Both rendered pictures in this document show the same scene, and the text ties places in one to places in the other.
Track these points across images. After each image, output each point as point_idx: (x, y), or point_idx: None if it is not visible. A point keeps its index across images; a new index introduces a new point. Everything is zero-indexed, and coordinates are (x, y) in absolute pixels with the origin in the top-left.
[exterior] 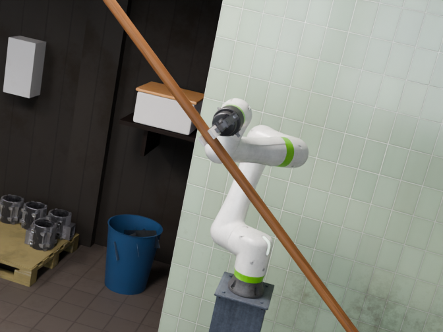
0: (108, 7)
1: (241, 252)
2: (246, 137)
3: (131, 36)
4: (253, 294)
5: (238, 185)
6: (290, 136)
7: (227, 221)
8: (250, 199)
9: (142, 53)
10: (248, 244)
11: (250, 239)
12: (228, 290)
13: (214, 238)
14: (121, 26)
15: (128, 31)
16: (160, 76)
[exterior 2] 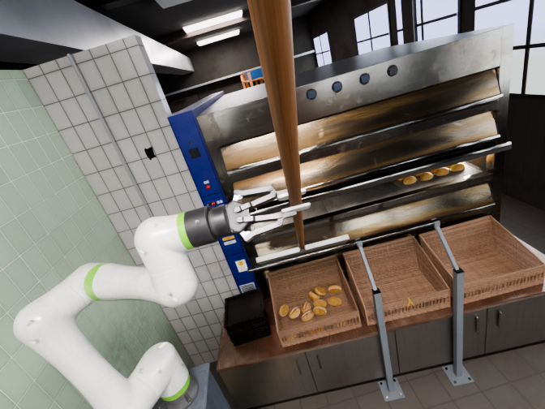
0: (291, 73)
1: (173, 374)
2: (139, 270)
3: (297, 127)
4: (195, 377)
5: (96, 367)
6: (71, 274)
7: (130, 393)
8: (302, 220)
9: (295, 152)
10: (171, 360)
11: (167, 356)
12: (191, 406)
13: None
14: (291, 114)
15: (297, 119)
16: (299, 169)
